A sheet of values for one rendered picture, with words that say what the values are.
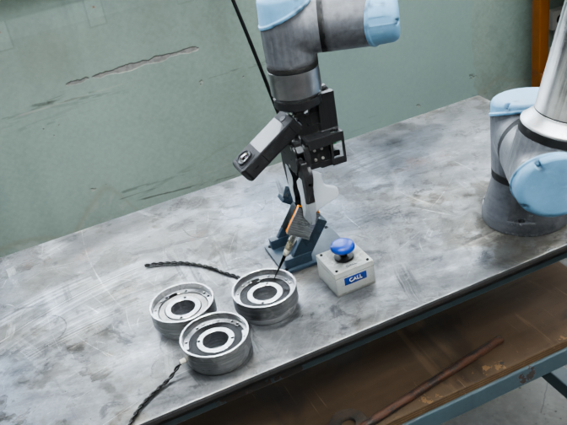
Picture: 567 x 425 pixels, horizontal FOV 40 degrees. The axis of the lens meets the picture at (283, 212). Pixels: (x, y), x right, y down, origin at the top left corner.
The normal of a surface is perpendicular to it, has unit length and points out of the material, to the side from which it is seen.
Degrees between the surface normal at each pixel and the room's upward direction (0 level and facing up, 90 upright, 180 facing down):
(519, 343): 0
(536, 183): 98
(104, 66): 90
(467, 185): 0
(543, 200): 97
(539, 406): 0
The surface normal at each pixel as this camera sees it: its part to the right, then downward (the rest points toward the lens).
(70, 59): 0.40, 0.41
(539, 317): -0.15, -0.85
